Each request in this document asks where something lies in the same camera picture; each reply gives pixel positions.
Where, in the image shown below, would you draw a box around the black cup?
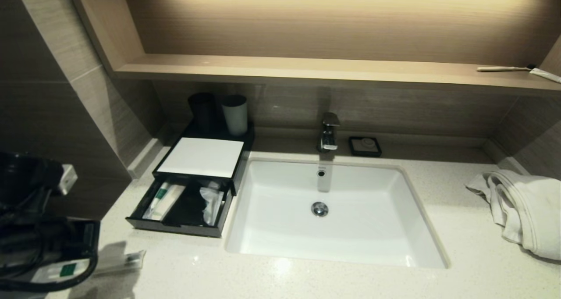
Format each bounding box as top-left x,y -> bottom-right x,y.
188,92 -> 216,134

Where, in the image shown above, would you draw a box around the white green toothpaste packet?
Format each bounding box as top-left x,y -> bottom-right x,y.
143,182 -> 186,221

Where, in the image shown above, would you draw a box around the chrome faucet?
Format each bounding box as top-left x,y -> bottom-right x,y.
316,112 -> 341,153

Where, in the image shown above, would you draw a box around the beige toothbrush black bristles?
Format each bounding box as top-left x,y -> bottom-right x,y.
476,64 -> 536,72

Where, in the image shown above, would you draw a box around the black drawer of box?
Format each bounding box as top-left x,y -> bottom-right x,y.
125,175 -> 233,238

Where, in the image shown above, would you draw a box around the white rectangular sink basin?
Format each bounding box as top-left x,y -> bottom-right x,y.
225,157 -> 450,269

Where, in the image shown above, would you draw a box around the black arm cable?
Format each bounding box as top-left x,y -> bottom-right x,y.
0,246 -> 99,293

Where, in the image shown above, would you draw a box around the light wooden wall shelf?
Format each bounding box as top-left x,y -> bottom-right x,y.
66,0 -> 561,98

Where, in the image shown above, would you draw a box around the black square soap dish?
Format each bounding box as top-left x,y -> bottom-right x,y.
348,136 -> 382,158

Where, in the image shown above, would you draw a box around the white crumpled towel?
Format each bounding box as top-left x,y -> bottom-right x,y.
464,170 -> 561,261

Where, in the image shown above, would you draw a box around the small white toothpaste tube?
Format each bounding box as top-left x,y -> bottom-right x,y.
529,68 -> 561,84

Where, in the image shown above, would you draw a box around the black box white lid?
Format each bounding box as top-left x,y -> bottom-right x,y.
153,122 -> 256,197

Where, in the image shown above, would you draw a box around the translucent packet small green print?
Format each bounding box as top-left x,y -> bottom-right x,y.
202,196 -> 225,227

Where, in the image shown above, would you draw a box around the white cup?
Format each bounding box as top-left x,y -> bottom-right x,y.
221,94 -> 248,136

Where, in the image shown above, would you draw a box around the long clear toothbrush packet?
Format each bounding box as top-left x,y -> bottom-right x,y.
33,249 -> 146,285

